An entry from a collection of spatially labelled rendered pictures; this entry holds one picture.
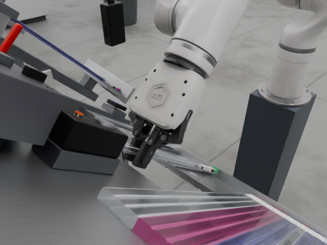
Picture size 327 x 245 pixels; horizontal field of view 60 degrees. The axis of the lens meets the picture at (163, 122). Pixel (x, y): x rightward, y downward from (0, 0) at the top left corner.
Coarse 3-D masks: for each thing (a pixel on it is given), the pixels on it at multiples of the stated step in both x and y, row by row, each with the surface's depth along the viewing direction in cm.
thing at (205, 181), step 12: (84, 108) 72; (108, 120) 73; (180, 156) 75; (168, 168) 56; (180, 168) 56; (192, 168) 65; (192, 180) 53; (204, 180) 57; (216, 180) 65; (228, 192) 57; (240, 192) 65
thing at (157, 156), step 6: (126, 144) 43; (126, 150) 42; (132, 150) 44; (156, 156) 48; (162, 156) 50; (168, 156) 52; (168, 162) 52; (174, 162) 53; (180, 162) 55; (186, 162) 57; (192, 162) 59; (198, 168) 61
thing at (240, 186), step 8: (168, 144) 79; (176, 144) 78; (184, 152) 76; (192, 160) 74; (200, 160) 73; (216, 176) 70; (224, 176) 69; (232, 176) 68; (192, 184) 73; (232, 184) 68; (240, 184) 67; (248, 192) 66; (256, 192) 65; (264, 200) 63; (272, 200) 63; (280, 208) 61; (296, 216) 60; (304, 224) 59; (312, 224) 58; (320, 232) 57
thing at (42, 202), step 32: (0, 160) 21; (32, 160) 24; (0, 192) 17; (32, 192) 19; (64, 192) 21; (96, 192) 24; (0, 224) 14; (32, 224) 15; (64, 224) 17; (96, 224) 19
